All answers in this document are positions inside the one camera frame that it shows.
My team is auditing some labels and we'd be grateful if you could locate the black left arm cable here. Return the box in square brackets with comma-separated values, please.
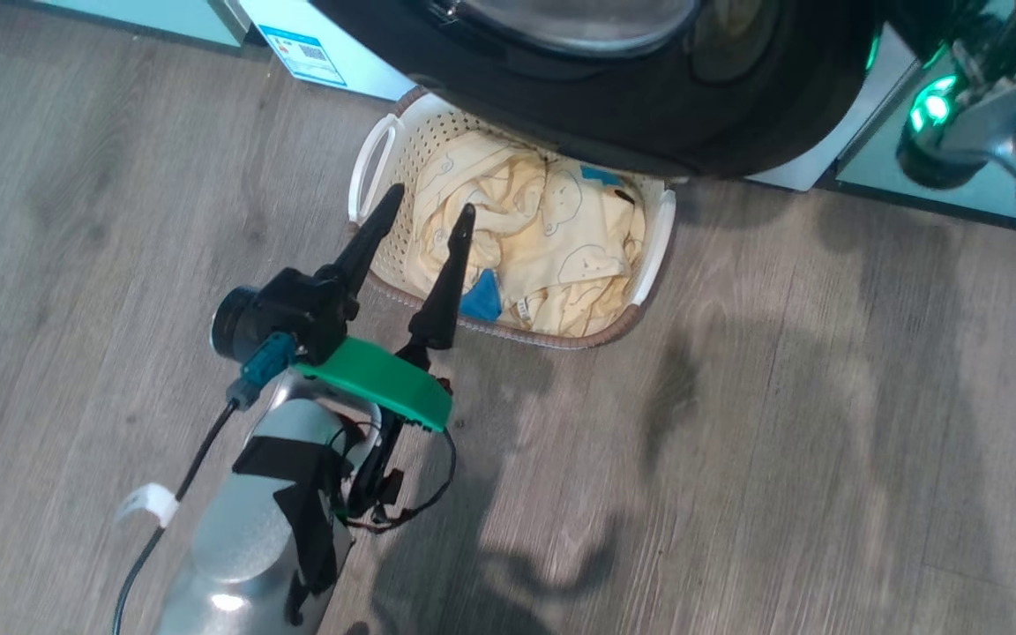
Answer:
[111, 332, 299, 635]

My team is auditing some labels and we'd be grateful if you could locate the black round washing machine door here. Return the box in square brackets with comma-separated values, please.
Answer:
[310, 0, 879, 180]

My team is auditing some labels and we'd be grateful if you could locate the black strap on left arm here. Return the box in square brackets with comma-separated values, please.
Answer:
[232, 432, 359, 625]

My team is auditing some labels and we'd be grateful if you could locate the pale teal cabinet with baseboard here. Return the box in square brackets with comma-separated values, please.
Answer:
[834, 53, 1016, 228]
[27, 0, 251, 49]

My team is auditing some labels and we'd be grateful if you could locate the thin black red wire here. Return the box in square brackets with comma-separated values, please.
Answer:
[332, 413, 459, 535]

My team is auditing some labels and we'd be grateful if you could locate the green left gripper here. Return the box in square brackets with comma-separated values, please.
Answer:
[295, 183, 477, 434]

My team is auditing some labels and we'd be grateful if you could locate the blue white energy label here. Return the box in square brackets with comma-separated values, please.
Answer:
[258, 25, 347, 87]

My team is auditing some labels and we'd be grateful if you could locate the cream perforated laundry basket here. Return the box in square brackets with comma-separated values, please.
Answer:
[347, 86, 678, 351]

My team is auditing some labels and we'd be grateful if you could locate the white front-load washing machine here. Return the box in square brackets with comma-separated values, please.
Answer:
[239, 0, 923, 193]

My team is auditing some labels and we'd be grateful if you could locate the blue garment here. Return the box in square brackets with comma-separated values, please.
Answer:
[459, 269, 504, 323]

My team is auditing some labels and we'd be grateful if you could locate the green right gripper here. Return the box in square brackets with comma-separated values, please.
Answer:
[914, 0, 1016, 85]

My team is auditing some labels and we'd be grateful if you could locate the white cable tag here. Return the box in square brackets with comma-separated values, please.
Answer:
[116, 482, 180, 530]

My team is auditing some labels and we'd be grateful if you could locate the pale yellow cartoon print garment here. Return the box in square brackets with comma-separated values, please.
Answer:
[404, 131, 647, 338]

